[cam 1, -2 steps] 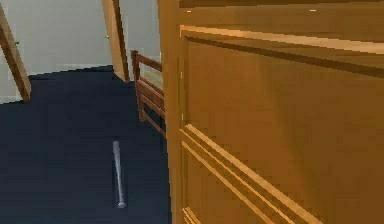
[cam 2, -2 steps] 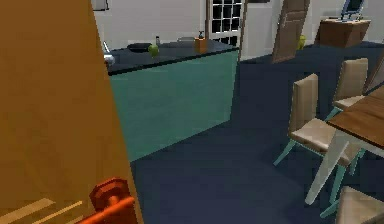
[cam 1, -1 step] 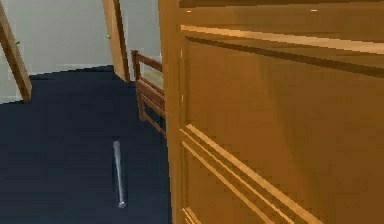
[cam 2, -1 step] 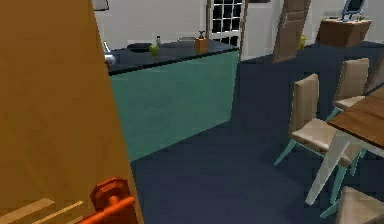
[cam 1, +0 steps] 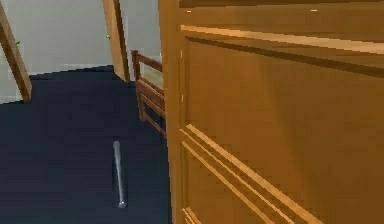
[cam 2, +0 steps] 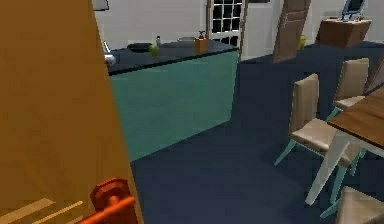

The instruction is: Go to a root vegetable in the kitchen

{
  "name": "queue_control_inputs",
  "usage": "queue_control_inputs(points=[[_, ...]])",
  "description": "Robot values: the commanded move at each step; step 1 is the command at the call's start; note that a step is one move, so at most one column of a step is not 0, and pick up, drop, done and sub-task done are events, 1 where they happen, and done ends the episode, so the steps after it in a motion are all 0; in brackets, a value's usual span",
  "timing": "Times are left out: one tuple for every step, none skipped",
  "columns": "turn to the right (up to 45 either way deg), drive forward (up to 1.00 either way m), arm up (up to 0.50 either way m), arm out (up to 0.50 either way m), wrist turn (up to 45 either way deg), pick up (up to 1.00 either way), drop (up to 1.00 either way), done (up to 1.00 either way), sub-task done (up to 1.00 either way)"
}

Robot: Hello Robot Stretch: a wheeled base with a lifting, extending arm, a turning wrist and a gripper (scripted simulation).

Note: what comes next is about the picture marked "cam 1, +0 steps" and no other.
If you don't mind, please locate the orange wooden cupboard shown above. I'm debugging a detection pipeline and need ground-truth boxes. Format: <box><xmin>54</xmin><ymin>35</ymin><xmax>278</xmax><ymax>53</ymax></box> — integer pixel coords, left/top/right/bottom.
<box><xmin>157</xmin><ymin>0</ymin><xmax>384</xmax><ymax>224</ymax></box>

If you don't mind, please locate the grey metal baseball bat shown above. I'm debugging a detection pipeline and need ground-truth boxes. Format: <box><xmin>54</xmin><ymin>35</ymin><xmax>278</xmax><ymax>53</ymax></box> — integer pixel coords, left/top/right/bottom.
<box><xmin>112</xmin><ymin>140</ymin><xmax>128</xmax><ymax>209</ymax></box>

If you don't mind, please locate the brown wooden bed frame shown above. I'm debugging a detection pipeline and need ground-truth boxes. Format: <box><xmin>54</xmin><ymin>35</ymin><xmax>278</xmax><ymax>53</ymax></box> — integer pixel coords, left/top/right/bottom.
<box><xmin>130</xmin><ymin>49</ymin><xmax>167</xmax><ymax>138</ymax></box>

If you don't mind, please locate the light wooden door frame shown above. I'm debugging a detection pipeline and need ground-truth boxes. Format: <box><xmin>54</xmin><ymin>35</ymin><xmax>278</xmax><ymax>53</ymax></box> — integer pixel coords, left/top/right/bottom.
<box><xmin>0</xmin><ymin>0</ymin><xmax>132</xmax><ymax>102</ymax></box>

